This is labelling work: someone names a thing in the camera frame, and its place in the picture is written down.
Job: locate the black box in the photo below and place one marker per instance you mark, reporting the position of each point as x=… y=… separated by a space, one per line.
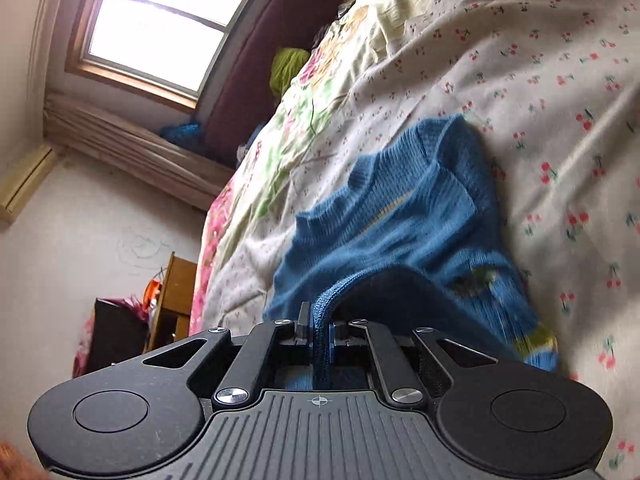
x=117 y=335

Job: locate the blue striped knit sweater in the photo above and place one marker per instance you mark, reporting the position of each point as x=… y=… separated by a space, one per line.
x=400 y=220

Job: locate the white floral quilt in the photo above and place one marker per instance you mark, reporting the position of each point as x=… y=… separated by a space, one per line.
x=300 y=125

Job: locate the wooden nightstand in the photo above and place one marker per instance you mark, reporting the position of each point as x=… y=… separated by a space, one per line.
x=175 y=285

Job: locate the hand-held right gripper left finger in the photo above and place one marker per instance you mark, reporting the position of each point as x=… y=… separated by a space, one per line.
x=315 y=345

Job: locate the dark maroon headboard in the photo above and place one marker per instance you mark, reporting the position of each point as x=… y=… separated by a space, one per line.
x=250 y=85

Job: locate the orange fuzzy cloth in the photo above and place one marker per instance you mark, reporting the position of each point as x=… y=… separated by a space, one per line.
x=15 y=462

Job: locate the beige wall heater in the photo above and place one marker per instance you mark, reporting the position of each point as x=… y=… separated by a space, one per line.
x=25 y=185

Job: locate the beige curtain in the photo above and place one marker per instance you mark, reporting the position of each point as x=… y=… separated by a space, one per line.
x=125 y=145

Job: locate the wooden frame window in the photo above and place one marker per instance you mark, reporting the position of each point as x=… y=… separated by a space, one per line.
x=160 y=35

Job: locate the blue plastic bag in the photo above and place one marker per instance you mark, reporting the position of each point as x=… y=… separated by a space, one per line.
x=182 y=135

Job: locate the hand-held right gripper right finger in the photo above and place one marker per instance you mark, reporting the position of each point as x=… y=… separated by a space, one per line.
x=332 y=345

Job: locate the green cloth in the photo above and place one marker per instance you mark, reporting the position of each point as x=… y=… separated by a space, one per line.
x=287 y=70

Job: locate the orange object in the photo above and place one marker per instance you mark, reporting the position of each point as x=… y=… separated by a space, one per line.
x=153 y=295

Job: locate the cherry print bed sheet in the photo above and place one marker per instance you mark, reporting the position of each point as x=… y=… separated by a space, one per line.
x=550 y=110

